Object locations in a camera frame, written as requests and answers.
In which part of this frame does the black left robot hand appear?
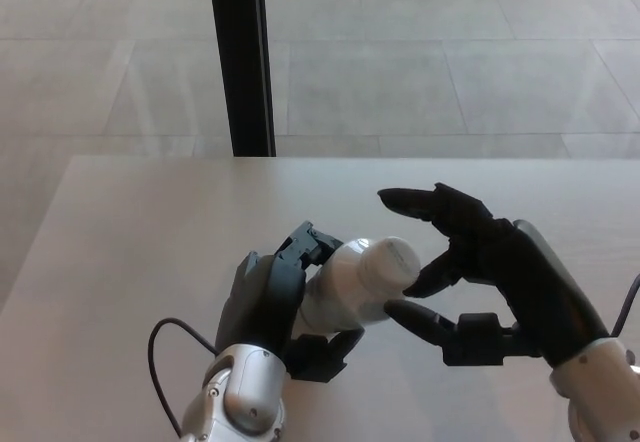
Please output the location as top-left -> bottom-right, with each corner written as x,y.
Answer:
214,220 -> 369,383

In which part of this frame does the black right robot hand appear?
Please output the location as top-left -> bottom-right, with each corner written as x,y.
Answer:
377,181 -> 611,369

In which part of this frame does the clear plastic bottle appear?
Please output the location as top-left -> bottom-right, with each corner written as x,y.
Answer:
292,236 -> 396,342

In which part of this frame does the white screw bottle cap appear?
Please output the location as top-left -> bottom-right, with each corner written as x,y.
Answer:
359,235 -> 424,296

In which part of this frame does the black vertical pillar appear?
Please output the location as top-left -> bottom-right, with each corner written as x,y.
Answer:
206,0 -> 277,158

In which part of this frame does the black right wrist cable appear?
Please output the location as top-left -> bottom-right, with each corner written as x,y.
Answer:
609,271 -> 640,339

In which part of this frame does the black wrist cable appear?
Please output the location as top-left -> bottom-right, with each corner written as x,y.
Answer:
609,271 -> 640,339
147,317 -> 220,439

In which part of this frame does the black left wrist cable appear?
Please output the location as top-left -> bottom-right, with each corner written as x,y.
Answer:
147,317 -> 220,439

